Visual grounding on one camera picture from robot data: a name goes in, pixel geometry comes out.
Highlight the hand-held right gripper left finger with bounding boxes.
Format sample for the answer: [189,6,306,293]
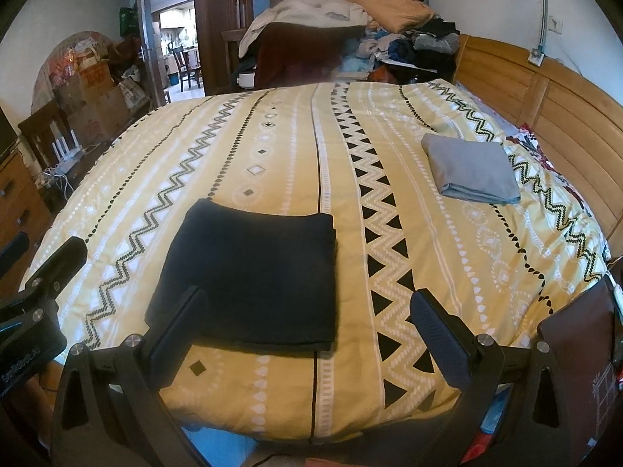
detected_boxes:
[51,286,210,467]

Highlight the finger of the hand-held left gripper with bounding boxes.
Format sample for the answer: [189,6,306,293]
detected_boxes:
[0,232,32,273]
[0,236,89,324]

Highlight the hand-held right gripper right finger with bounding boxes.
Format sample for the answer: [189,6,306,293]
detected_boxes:
[409,288,576,467]

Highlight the blue denim pants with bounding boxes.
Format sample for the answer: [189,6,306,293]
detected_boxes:
[145,198,339,357]

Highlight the wooden dresser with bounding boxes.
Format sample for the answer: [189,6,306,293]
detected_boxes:
[0,148,55,300]

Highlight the white router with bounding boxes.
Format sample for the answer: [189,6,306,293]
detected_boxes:
[50,130,84,165]

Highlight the dark wooden chair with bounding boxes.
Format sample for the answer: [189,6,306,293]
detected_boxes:
[18,101,74,176]

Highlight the brown printed bag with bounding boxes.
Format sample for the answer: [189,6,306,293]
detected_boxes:
[537,276,620,455]

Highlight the brown cardboard box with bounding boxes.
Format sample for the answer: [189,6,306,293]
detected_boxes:
[65,85,132,143]

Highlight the grey folded cloth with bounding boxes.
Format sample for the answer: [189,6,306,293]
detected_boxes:
[421,132,521,206]

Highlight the pile of packaged goods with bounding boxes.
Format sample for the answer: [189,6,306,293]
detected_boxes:
[49,39,118,91]

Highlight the yellow patterned bedspread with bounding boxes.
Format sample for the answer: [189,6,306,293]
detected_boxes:
[19,79,611,441]

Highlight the stacked cardboard boxes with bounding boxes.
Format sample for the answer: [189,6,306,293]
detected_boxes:
[30,30,125,115]

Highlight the red white printed cloth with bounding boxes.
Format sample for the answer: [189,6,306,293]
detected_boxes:
[503,121,587,207]

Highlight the dining chair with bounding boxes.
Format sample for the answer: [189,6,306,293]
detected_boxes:
[170,45,204,92]

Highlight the wooden door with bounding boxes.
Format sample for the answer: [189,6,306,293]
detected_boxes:
[135,0,160,110]

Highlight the green bag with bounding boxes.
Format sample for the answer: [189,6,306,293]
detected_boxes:
[118,6,140,39]

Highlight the wooden headboard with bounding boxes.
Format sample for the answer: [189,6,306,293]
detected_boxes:
[454,34,623,276]

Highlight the wooden wardrobe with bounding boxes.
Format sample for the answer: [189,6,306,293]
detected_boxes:
[192,0,414,98]

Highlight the pile of mixed clothes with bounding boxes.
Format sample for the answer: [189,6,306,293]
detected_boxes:
[338,18,462,86]

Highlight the dark red blanket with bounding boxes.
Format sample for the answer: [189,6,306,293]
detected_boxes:
[253,22,363,89]

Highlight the peach blanket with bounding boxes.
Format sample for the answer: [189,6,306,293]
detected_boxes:
[345,0,436,35]

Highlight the white garment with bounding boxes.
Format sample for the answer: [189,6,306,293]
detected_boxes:
[238,0,373,52]

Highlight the white cable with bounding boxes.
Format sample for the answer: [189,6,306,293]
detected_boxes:
[35,164,71,202]

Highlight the wall pipe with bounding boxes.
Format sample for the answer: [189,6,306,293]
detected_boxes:
[534,0,554,54]

